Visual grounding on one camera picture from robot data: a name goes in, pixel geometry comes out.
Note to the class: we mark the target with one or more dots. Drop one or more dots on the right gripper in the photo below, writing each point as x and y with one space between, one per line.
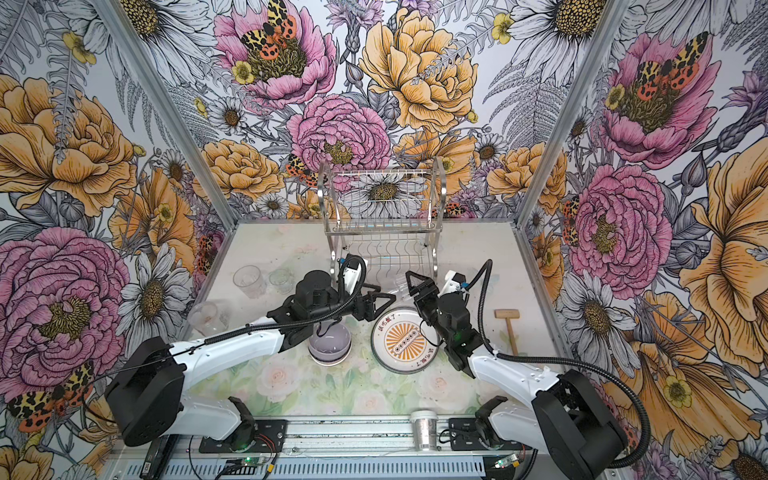
427 284

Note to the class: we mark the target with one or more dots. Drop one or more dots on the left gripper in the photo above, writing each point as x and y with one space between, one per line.
371 312

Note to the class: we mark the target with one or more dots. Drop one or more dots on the pink patterned white plate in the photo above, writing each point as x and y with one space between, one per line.
401 335

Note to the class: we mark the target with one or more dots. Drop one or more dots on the lavender bowl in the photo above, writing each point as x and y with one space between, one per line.
331 340

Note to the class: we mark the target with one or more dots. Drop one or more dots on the green rimmed white plate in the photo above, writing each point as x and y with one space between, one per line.
407 368

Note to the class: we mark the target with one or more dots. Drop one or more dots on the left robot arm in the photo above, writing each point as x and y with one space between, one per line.
149 397

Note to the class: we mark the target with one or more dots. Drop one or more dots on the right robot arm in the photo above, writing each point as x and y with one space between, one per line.
538 408

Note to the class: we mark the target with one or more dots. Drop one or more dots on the chrome two-tier dish rack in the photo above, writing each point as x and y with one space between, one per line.
393 218

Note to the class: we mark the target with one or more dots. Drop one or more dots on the small wooden mallet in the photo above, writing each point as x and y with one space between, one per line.
508 316

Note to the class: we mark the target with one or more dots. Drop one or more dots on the clear plastic cup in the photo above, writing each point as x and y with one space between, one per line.
209 318

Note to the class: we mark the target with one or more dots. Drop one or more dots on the green circuit board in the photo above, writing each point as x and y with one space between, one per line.
252 461

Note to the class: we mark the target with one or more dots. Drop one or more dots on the black handheld device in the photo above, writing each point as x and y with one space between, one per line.
158 456

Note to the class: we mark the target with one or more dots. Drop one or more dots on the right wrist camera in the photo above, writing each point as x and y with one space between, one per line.
453 282

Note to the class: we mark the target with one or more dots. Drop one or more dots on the white cylinder on rail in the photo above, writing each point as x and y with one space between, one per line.
424 430

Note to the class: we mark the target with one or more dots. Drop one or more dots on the aluminium front rail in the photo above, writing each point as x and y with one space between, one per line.
345 436

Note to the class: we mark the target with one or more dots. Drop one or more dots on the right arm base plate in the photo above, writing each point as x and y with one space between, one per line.
468 433

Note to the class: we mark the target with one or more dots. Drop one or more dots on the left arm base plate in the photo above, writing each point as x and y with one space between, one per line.
260 436

